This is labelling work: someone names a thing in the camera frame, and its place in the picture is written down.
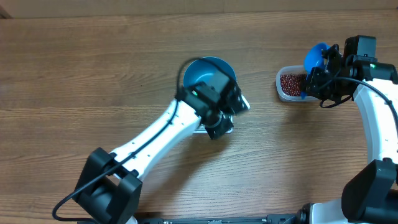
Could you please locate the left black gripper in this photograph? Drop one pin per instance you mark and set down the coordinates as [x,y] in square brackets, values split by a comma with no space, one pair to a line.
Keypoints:
[213,129]

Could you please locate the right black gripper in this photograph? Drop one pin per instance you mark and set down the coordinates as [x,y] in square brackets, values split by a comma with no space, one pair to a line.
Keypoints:
[313,87]

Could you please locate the blue plastic measuring scoop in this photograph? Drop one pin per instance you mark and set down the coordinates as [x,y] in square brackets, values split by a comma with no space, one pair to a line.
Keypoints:
[314,58]

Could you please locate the white digital kitchen scale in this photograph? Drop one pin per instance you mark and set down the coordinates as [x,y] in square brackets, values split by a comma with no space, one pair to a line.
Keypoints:
[201,129]

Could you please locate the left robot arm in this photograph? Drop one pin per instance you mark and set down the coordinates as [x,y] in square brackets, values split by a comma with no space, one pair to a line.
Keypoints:
[110,184]

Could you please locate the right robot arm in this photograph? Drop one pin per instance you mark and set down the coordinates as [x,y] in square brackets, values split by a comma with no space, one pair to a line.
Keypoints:
[356,74]

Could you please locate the teal metal bowl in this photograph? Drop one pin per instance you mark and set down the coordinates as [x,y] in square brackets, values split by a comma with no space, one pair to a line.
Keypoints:
[208,76]

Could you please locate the red beans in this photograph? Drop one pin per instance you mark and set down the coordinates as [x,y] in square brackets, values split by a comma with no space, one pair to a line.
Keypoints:
[291,84]

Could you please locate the clear plastic container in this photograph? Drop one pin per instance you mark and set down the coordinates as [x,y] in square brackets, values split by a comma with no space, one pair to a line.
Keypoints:
[294,70]

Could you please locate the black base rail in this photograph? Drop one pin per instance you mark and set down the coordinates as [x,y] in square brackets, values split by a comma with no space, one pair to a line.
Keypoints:
[299,218]

